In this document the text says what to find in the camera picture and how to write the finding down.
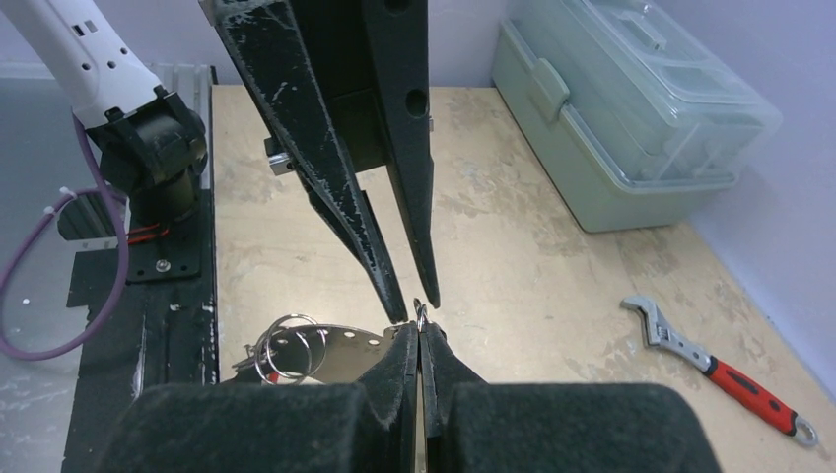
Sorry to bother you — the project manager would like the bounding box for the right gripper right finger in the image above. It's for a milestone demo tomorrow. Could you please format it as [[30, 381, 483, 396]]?
[[421, 324, 721, 472]]

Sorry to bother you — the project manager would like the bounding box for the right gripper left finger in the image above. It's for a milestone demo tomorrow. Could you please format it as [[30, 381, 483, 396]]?
[[94, 323, 418, 472]]

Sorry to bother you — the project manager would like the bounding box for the red handled adjustable wrench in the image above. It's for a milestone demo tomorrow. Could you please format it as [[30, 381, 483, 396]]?
[[620, 295, 819, 447]]

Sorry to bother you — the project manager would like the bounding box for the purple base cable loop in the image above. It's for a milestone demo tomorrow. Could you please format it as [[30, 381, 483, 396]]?
[[0, 113, 130, 362]]

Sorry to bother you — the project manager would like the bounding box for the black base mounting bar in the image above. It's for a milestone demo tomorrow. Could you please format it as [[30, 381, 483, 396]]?
[[60, 190, 220, 472]]

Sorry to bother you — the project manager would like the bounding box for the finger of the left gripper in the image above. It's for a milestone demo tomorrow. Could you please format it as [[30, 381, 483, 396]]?
[[362, 1, 441, 308], [212, 1, 408, 323]]

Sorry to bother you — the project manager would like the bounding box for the green plastic toolbox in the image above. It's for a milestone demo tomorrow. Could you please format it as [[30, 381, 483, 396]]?
[[492, 1, 782, 233]]

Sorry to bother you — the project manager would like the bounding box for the large perforated metal keyring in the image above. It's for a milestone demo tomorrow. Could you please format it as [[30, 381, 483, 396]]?
[[229, 313, 400, 385]]

